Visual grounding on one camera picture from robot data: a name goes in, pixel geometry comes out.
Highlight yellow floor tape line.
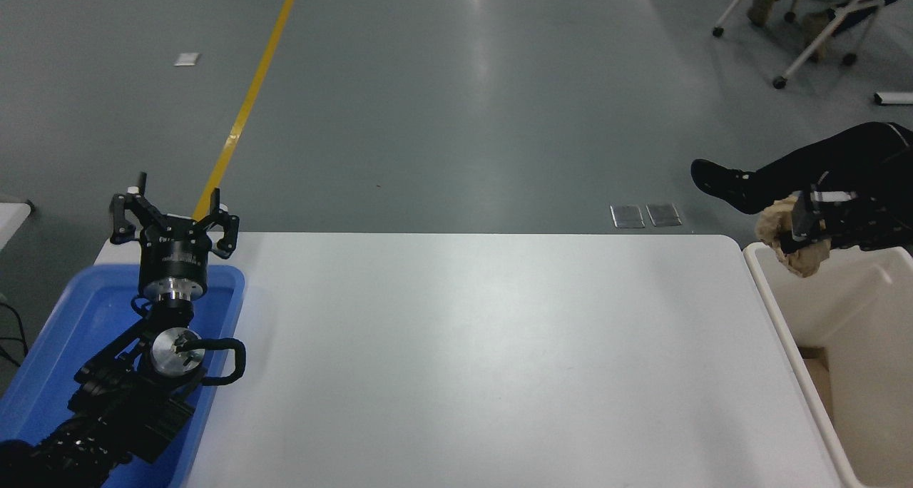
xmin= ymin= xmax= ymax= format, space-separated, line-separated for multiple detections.
xmin=194 ymin=0 xmax=306 ymax=221

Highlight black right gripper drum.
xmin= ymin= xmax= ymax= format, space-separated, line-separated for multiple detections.
xmin=845 ymin=192 xmax=913 ymax=252

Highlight blue plastic tray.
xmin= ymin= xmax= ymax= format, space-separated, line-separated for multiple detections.
xmin=0 ymin=263 xmax=246 ymax=488

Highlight large pale bin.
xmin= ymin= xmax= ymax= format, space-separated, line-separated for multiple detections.
xmin=743 ymin=242 xmax=913 ymax=488

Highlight white-framed wheeled chair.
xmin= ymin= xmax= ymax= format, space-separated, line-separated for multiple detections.
xmin=712 ymin=0 xmax=889 ymax=89

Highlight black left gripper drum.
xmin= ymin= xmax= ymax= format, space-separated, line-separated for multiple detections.
xmin=138 ymin=219 xmax=213 ymax=283

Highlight small white side table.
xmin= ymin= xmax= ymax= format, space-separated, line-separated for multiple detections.
xmin=0 ymin=201 xmax=35 ymax=255

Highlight black floor cables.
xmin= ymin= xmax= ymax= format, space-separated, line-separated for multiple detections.
xmin=0 ymin=292 xmax=31 ymax=366

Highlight tan paper ball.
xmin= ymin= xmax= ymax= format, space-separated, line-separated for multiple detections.
xmin=756 ymin=197 xmax=832 ymax=278

